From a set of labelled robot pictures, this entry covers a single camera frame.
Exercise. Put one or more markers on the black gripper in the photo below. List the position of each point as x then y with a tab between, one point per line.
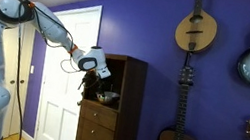
89	79

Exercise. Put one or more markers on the shiny metal bowl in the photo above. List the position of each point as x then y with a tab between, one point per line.
107	97

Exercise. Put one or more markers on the orange band on arm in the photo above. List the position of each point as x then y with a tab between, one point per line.
73	49

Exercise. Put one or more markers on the brown wooden shelf cabinet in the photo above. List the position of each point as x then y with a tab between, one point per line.
123	120

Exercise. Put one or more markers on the white panel door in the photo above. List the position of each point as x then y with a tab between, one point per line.
58	110

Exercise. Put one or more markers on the cream closet double door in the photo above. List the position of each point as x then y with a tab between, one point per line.
17	97

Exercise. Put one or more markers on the tan round mandolin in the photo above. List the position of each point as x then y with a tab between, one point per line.
195	32

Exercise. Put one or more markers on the small white light switch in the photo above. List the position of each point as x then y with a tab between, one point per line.
32	69

